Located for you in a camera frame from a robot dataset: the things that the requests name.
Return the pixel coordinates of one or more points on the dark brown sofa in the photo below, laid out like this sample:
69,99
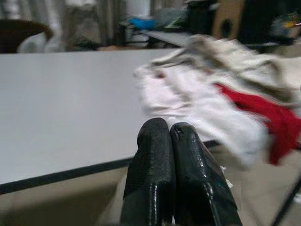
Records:
14,33

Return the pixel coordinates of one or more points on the red T-shirt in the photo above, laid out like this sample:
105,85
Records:
277,117

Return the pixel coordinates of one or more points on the white plain T-shirt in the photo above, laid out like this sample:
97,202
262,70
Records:
200,113

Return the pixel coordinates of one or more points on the wooden speaker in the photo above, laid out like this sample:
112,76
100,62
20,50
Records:
228,21

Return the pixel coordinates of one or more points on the blue cloth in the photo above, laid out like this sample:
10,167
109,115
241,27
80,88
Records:
142,23

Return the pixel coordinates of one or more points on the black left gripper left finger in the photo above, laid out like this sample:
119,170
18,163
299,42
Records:
152,164

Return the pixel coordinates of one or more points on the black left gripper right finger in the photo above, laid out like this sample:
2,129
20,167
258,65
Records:
197,183

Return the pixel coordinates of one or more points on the grey pillow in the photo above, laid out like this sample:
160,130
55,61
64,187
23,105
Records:
55,43
30,44

